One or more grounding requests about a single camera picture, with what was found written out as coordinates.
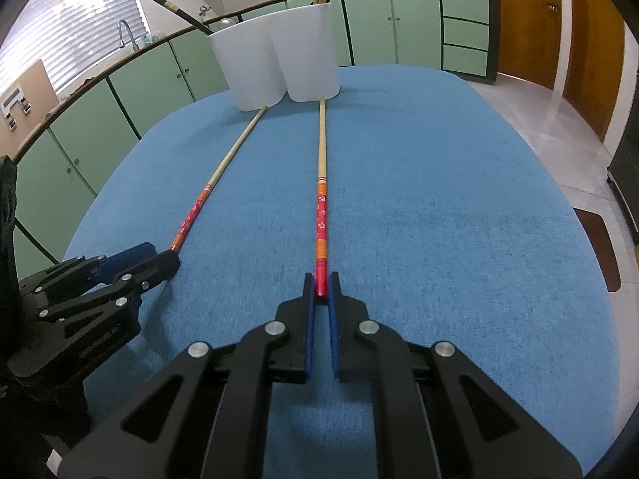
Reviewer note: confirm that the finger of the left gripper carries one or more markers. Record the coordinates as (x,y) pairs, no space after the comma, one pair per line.
(135,281)
(108,268)

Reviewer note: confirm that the wooden door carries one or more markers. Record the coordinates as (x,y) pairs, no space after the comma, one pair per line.
(596,61)
(530,32)

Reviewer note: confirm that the brown floor mat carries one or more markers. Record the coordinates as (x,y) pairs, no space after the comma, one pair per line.
(601,243)

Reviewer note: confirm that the window blinds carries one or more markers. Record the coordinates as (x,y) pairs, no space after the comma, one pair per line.
(68,36)

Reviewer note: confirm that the dark glass cabinet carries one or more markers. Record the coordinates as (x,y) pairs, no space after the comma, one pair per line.
(623,172)

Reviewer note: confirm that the chrome sink faucet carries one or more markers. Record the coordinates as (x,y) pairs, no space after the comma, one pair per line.
(126,36)

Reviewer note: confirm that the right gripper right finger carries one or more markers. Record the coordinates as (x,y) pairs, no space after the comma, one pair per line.
(436,413)

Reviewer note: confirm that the green kitchen cabinets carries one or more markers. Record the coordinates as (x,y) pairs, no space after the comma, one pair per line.
(65,162)

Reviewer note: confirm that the white plastic utensil holder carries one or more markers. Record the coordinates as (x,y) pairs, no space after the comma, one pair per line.
(285,53)

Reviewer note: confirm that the orange red patterned chopstick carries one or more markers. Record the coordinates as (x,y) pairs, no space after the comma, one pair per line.
(321,223)

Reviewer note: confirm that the blue table mat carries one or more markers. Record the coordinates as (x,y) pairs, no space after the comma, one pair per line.
(441,220)

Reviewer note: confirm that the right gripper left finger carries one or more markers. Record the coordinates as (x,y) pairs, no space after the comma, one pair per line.
(205,414)

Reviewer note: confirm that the black chopstick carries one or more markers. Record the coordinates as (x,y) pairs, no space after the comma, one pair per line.
(188,18)

